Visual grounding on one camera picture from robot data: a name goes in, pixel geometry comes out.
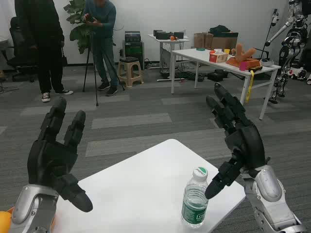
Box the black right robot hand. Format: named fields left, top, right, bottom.
left=205, top=82, right=270, bottom=200

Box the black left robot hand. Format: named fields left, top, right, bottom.
left=27, top=96, right=94, bottom=214

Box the clear water bottle green label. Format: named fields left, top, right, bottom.
left=181, top=166, right=209, bottom=229

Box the yellow tape measure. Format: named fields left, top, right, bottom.
left=245, top=66, right=263, bottom=103

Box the yellow ball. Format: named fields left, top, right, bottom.
left=0, top=211, right=12, bottom=233

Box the black case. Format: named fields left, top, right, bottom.
left=206, top=69, right=229, bottom=82

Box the orange tray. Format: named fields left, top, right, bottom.
left=225, top=57, right=262, bottom=70

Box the black equipment box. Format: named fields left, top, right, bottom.
left=189, top=72, right=206, bottom=83

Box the white round device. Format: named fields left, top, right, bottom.
left=288, top=64, right=308, bottom=81

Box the red white tissue box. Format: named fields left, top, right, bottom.
left=208, top=52, right=229, bottom=63

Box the tan forked toy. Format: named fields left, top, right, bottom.
left=231, top=43, right=257, bottom=61

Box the long white table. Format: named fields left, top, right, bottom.
left=171, top=48, right=282, bottom=121

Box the brown cardboard box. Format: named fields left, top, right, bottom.
left=211, top=32, right=239, bottom=51

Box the brown paper bag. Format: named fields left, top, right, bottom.
left=204, top=33, right=214, bottom=49
left=193, top=33, right=206, bottom=49

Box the black office chair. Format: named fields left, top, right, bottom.
left=6, top=16, right=39, bottom=83

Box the black fabric bag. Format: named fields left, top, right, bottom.
left=209, top=24, right=231, bottom=34

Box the silver black humanoid robot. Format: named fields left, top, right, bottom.
left=264, top=0, right=311, bottom=104

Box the beige plastic stool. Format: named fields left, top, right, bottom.
left=118, top=57, right=144, bottom=88

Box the green potted plant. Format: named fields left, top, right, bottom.
left=63, top=0, right=92, bottom=54

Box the person in black clothes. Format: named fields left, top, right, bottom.
left=14, top=0, right=74, bottom=102

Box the small white standing desk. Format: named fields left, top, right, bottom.
left=148, top=33, right=190, bottom=82

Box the black computer tower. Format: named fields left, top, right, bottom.
left=122, top=40, right=145, bottom=71

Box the black speaker box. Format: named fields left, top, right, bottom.
left=153, top=30, right=171, bottom=40

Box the black electronics box stack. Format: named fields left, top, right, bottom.
left=124, top=31, right=141, bottom=42

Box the person in teal sweater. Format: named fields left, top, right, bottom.
left=81, top=0, right=120, bottom=97

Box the black camera tripod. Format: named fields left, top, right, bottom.
left=82, top=31, right=126, bottom=107

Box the black pole white camera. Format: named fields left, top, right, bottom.
left=261, top=8, right=280, bottom=60

